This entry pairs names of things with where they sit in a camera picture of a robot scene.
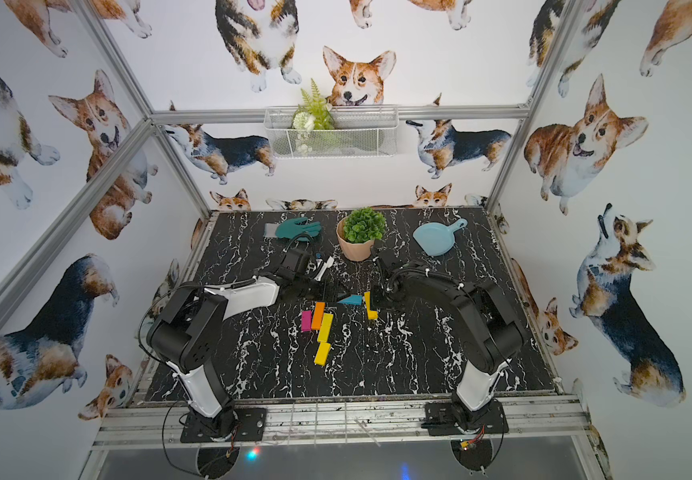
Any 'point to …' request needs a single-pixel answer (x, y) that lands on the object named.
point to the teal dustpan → (438, 239)
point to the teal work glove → (291, 228)
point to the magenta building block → (306, 320)
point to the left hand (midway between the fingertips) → (344, 289)
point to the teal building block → (353, 299)
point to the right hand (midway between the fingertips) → (375, 306)
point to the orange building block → (318, 315)
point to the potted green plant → (358, 231)
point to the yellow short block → (322, 354)
